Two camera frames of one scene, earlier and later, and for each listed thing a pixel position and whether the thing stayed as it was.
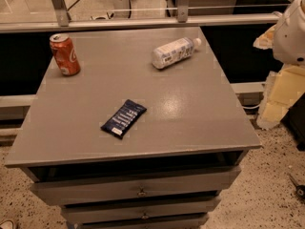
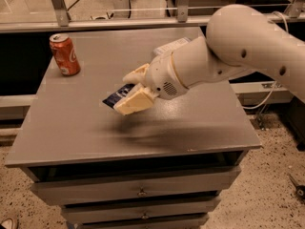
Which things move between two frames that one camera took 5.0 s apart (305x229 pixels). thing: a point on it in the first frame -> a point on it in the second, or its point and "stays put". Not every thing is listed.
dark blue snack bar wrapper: [121, 121] -> [111, 99]
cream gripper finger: [282, 90] -> [139, 97]
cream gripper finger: [266, 40] -> [137, 75]
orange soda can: [65, 53] stays put
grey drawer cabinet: [147, 135] stays put
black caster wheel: [299, 188] stays put
